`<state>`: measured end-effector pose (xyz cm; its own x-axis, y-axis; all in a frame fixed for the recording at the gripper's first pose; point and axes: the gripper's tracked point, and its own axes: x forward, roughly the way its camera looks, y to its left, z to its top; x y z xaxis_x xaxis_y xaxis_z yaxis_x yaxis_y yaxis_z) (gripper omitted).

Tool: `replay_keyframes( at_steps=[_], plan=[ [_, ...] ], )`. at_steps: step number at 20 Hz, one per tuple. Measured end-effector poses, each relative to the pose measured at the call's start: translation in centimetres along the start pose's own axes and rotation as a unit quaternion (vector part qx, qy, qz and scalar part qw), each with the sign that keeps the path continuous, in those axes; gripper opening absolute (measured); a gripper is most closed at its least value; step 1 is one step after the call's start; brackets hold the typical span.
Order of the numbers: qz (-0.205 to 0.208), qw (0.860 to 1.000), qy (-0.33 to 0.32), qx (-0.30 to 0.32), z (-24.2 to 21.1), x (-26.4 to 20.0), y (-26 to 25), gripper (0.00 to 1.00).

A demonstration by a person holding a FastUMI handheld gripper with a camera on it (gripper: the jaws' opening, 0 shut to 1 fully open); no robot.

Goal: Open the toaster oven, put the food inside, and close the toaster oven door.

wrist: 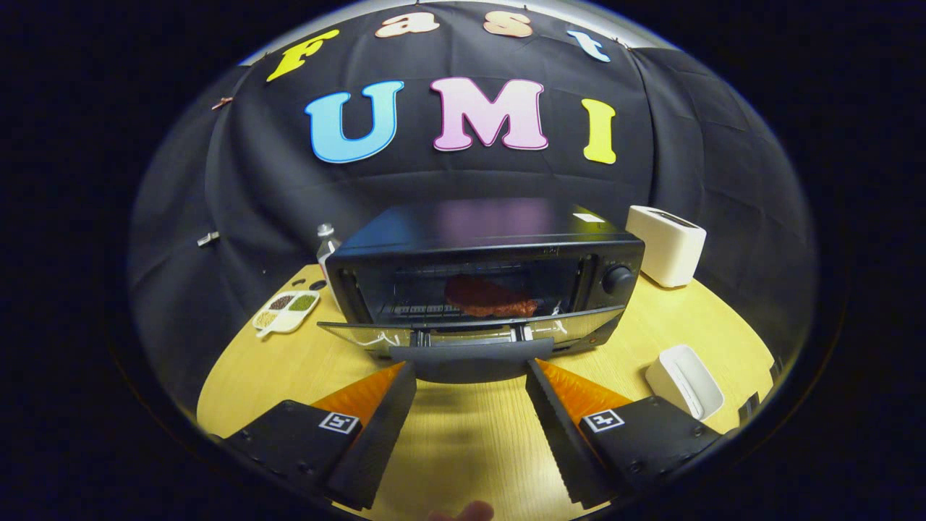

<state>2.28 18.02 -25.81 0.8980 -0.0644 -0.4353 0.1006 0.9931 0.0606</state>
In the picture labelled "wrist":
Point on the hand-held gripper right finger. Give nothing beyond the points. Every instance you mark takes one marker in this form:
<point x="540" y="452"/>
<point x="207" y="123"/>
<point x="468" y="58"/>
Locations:
<point x="564" y="434"/>

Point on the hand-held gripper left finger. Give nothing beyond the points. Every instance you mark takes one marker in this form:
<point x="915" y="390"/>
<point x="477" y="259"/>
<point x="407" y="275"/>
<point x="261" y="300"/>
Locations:
<point x="380" y="434"/>

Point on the red-brown meat piece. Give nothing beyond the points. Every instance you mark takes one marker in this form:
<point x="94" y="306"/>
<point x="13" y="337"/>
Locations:
<point x="488" y="297"/>

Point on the black toaster oven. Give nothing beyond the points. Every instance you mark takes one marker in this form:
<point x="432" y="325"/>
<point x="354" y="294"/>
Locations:
<point x="477" y="228"/>

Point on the white bread toaster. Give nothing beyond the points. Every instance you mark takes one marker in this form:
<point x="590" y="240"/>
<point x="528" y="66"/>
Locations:
<point x="665" y="250"/>

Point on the white rectangular dish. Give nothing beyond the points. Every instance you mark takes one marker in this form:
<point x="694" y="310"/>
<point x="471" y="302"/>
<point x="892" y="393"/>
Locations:
<point x="684" y="380"/>

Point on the white divided condiment plate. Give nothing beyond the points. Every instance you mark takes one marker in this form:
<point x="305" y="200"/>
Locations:
<point x="286" y="311"/>

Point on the clear plastic bottle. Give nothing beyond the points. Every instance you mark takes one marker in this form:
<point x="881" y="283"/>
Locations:
<point x="327" y="250"/>

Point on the small metal clip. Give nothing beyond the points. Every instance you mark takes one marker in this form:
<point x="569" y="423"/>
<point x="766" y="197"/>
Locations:
<point x="208" y="239"/>

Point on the black backdrop cloth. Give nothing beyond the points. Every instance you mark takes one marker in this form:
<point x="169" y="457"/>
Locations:
<point x="253" y="181"/>

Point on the small red clip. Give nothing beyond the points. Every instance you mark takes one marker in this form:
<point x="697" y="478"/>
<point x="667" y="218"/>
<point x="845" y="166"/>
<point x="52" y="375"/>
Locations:
<point x="222" y="103"/>

